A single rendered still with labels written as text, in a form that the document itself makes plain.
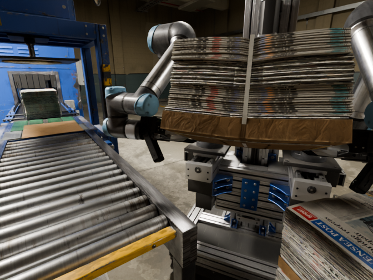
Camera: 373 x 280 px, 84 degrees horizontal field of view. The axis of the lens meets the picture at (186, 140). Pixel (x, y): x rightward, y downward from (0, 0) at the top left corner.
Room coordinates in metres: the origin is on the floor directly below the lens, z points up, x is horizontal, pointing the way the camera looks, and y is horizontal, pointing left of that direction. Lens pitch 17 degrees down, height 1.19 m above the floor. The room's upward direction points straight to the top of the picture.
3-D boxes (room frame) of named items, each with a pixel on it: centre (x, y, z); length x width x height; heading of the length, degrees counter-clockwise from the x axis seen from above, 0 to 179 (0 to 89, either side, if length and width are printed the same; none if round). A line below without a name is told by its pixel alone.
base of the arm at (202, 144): (1.13, -0.13, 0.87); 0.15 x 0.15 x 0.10
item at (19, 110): (2.62, 1.82, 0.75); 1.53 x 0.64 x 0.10; 35
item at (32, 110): (2.16, 1.50, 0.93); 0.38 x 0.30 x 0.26; 35
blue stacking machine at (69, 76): (3.94, 2.70, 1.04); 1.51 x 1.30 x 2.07; 35
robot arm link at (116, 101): (0.78, 0.25, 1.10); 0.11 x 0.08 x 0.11; 56
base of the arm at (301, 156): (0.94, -0.59, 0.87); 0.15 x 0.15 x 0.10
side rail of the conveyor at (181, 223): (1.01, 0.37, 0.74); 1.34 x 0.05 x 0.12; 35
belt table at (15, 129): (1.70, 1.17, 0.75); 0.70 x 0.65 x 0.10; 35
